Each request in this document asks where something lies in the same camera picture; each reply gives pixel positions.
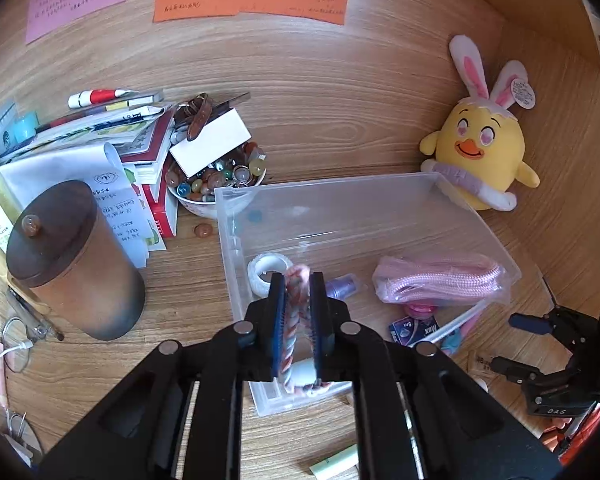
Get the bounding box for pink rope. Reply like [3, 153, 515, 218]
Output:
[370, 253, 512, 306]

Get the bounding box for pink round jar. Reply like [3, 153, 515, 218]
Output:
[404, 304, 437, 320]

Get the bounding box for dark blue small box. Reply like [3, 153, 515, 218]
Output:
[388, 316, 439, 347]

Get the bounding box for white tape roll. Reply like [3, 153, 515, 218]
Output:
[247, 252, 292, 298]

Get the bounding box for braided pink cord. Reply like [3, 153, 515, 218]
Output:
[277, 263, 334, 395]

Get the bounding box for green white tube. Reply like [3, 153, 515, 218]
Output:
[310, 444, 358, 480]

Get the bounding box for black capped purple tube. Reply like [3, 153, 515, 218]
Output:
[325, 273, 358, 300]

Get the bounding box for clear plastic storage box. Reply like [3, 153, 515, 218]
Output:
[213, 171, 522, 418]

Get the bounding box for eyeglasses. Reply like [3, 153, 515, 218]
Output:
[0, 288, 65, 373]

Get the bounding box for yellow chick plush toy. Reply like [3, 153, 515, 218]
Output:
[419, 35, 540, 211]

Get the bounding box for brown lidded mug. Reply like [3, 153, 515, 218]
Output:
[6, 180, 146, 340]

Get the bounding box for white bowl of beads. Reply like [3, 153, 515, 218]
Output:
[163, 141, 268, 219]

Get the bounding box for stack of books and papers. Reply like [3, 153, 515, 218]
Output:
[0, 102, 174, 269]

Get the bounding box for white rectangular box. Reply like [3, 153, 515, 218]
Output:
[170, 110, 251, 178]

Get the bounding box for red white marker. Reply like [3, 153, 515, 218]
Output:
[67, 89, 135, 110]

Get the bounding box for white charging cable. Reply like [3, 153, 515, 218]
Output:
[0, 339, 34, 366]

